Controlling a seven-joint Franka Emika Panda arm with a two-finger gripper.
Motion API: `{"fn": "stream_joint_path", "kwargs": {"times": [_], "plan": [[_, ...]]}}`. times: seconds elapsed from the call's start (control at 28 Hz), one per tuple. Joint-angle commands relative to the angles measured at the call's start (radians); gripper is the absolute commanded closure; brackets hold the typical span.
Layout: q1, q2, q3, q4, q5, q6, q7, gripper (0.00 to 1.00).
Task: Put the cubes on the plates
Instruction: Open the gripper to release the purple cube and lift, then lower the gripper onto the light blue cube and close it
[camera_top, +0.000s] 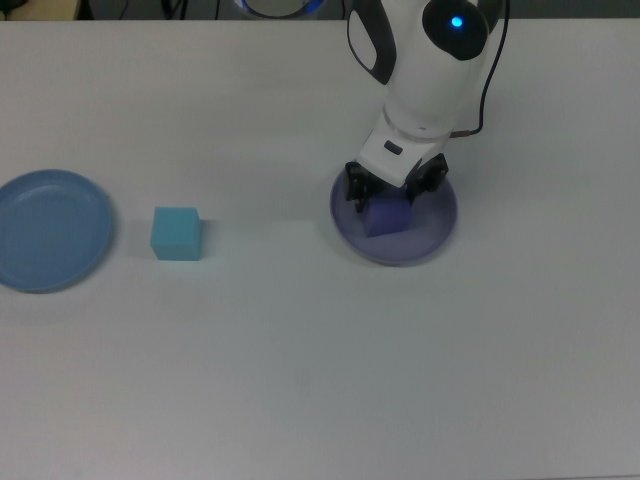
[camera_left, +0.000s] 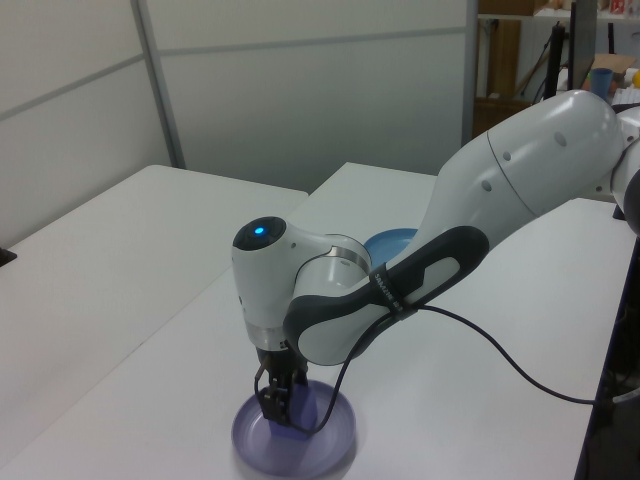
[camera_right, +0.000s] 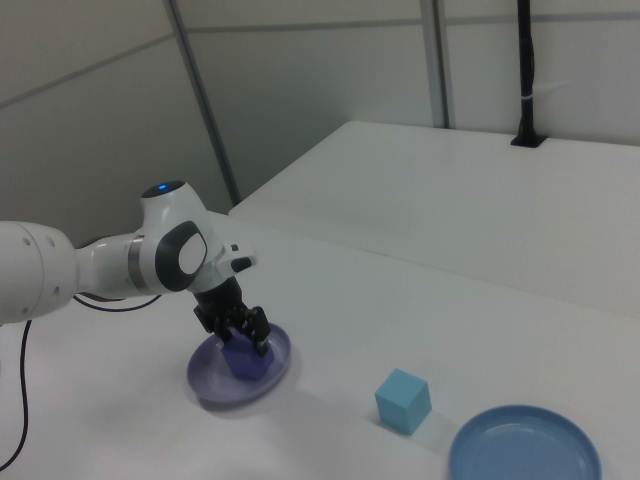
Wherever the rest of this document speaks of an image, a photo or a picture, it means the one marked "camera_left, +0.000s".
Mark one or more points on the open cardboard box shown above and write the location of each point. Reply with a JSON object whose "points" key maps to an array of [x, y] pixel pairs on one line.
{"points": [[620, 64]]}

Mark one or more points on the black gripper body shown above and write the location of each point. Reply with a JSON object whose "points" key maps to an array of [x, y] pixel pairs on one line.
{"points": [[277, 367]]}

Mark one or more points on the yellow ball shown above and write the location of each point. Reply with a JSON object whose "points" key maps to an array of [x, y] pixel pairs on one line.
{"points": [[636, 80]]}

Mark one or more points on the grey partition post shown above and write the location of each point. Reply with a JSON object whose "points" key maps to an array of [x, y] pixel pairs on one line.
{"points": [[470, 70], [160, 85]]}

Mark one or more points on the black monitor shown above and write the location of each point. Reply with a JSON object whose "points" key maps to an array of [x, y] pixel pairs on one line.
{"points": [[582, 45]]}

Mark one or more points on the blue plastic cup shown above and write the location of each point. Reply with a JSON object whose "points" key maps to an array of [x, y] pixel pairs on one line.
{"points": [[601, 82]]}

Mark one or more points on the black monitor stand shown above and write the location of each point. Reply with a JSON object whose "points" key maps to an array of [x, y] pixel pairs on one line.
{"points": [[554, 60]]}

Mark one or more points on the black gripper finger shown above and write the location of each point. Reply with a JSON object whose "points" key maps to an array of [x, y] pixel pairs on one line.
{"points": [[276, 405], [302, 375]]}

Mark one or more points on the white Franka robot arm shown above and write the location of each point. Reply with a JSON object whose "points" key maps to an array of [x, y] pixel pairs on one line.
{"points": [[525, 160]]}

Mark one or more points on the brown cardboard box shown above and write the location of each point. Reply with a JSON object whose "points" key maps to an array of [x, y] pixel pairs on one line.
{"points": [[500, 120]]}

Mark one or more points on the purple foam cube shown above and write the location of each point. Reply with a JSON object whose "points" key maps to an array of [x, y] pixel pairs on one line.
{"points": [[302, 410]]}

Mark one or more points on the purple round plate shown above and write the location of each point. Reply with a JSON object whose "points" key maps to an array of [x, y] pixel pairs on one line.
{"points": [[330, 445]]}

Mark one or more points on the blue round plate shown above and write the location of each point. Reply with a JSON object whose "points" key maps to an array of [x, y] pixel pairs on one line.
{"points": [[387, 242]]}

